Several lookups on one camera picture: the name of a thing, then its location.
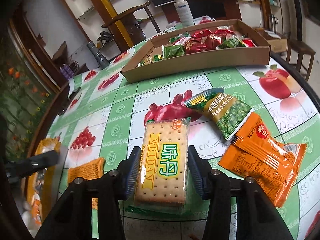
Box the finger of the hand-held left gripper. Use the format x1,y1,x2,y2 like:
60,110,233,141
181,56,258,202
5,150,59,180

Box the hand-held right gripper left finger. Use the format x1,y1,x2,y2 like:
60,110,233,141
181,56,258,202
35,146,142,240

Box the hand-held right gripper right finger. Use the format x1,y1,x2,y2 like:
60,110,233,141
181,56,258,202
187,145,294,240

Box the white box with yellow tape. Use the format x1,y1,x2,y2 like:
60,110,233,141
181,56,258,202
21,138,69,238

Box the yellow label cracker packet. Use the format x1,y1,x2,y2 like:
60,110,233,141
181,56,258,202
126,117,193,215

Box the large orange snack packet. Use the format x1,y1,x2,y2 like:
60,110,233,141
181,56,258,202
67,157,105,209

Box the orange snack packet clear window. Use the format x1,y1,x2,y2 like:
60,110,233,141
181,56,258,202
231,112,307,183

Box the shallow cardboard tray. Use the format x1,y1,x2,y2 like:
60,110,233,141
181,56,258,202
120,19,272,83

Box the orange packet with brown label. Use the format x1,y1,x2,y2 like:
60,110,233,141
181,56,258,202
26,175,44,228

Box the green pea snack packet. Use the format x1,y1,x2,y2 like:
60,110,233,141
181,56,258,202
184,87,253,141

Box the black remote control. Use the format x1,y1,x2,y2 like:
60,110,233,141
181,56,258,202
68,87,82,99

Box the grey flashlight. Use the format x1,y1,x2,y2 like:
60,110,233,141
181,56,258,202
86,42,110,68

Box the pile of green snack packets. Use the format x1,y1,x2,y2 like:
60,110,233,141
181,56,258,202
139,32,247,67

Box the pile of red snack packets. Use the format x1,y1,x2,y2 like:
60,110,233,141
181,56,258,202
184,27,255,54

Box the wooden chair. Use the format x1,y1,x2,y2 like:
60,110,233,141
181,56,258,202
101,1,162,52

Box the small cardboard box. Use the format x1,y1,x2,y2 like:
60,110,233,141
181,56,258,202
254,27,288,53

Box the white spray bottle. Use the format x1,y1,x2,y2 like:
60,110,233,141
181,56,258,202
173,0,195,27

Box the yellow wooden slat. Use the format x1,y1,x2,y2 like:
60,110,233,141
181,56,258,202
96,0,120,34

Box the wooden stool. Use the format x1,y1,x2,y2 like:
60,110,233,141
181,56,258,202
285,39,316,80

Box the steel kettle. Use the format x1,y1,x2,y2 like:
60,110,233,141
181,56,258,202
269,14,279,33

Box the flower wall poster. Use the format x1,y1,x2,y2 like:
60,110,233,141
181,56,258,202
0,37,58,160

